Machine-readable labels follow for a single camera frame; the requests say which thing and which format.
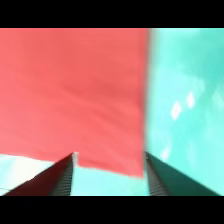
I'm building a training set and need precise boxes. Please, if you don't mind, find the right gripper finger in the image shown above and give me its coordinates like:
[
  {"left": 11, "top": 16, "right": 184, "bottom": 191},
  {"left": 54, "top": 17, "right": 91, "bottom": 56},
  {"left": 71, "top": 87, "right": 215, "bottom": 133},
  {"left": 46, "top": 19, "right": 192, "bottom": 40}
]
[{"left": 4, "top": 152, "right": 75, "bottom": 197}]

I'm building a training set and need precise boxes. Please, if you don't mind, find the red garment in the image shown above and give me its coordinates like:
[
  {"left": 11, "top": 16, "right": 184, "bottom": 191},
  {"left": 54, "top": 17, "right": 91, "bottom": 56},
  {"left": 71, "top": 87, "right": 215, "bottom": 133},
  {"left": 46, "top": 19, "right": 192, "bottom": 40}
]
[{"left": 0, "top": 28, "right": 151, "bottom": 178}]

